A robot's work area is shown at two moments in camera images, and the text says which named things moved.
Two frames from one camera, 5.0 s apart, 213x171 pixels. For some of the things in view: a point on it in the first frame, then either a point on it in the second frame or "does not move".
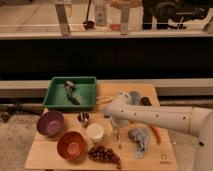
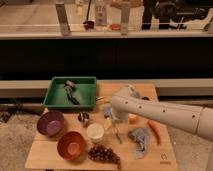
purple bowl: x=50 y=123 does not move
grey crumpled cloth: x=140 y=136 does not move
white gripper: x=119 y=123 -> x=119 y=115
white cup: x=95 y=132 does not move
